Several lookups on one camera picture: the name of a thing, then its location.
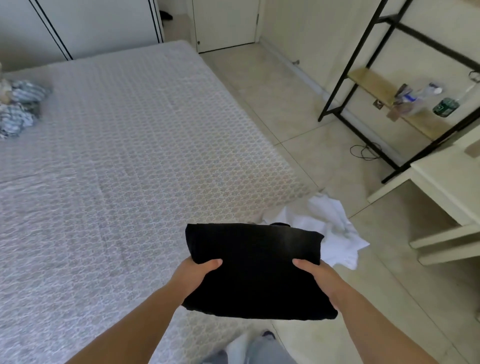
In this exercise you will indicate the person's left hand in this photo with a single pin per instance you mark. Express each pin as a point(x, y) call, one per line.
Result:
point(191, 276)

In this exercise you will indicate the person's left forearm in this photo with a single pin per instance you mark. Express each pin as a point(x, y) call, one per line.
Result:
point(127, 330)

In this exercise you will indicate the white door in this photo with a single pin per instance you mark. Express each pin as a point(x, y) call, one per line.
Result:
point(225, 22)

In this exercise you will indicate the person's right hand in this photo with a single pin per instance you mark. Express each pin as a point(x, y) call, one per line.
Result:
point(324, 277)

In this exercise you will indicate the floral bunched quilt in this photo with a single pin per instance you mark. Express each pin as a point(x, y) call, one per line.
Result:
point(19, 105)

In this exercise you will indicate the white wardrobe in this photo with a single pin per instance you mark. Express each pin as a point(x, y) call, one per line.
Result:
point(82, 26)

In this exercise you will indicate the clear bottle green label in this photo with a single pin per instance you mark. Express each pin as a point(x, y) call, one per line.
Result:
point(448, 105)

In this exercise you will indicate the white garment on floor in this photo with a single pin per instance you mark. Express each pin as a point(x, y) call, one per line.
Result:
point(334, 229)

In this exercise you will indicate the black metal rack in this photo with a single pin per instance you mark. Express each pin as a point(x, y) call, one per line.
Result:
point(390, 97)

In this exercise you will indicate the person's right forearm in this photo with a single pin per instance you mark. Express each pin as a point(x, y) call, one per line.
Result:
point(382, 330)

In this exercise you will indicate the white side table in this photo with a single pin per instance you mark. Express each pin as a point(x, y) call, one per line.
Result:
point(450, 187)

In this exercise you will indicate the bed with grey patterned sheet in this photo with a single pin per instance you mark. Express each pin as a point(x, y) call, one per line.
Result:
point(135, 150)

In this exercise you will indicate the wall socket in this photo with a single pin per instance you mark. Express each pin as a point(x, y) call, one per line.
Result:
point(379, 104)

